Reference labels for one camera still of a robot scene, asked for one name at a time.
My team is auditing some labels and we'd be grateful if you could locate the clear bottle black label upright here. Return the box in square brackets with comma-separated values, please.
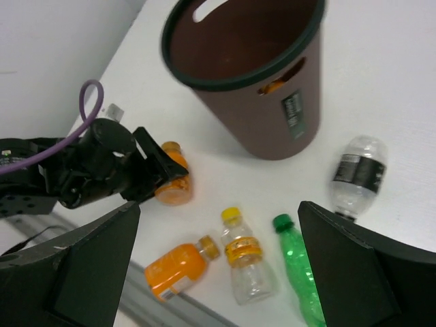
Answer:
[330, 135, 388, 222]

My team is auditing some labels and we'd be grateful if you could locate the orange juice bottle front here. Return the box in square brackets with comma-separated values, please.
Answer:
[144, 235, 220, 301]

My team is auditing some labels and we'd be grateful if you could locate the orange bottle barcode label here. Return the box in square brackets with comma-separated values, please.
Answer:
[155, 141, 193, 206]

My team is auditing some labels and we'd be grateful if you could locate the orange juice bottle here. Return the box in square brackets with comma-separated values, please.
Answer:
[144, 235, 220, 301]
[258, 78, 286, 95]

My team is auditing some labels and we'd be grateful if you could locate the brown garbage bin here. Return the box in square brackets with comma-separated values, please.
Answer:
[161, 1, 326, 160]

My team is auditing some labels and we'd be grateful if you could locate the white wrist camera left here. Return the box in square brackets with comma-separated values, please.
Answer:
[106, 104, 124, 122]

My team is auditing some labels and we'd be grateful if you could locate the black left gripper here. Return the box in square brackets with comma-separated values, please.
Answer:
[1, 119, 189, 326]

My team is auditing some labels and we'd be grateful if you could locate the aluminium frame rail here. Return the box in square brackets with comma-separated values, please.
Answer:
[1, 211, 230, 326]

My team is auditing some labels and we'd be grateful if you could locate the green plastic bottle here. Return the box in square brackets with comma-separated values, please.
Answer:
[272, 214, 326, 326]

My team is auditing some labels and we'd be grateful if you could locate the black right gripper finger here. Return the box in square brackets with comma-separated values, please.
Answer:
[298, 201, 435, 326]

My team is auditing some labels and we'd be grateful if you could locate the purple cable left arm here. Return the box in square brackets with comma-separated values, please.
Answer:
[0, 79, 105, 176]

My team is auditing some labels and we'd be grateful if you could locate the clear bottle yellow cap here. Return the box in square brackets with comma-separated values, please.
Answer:
[221, 207, 277, 305]

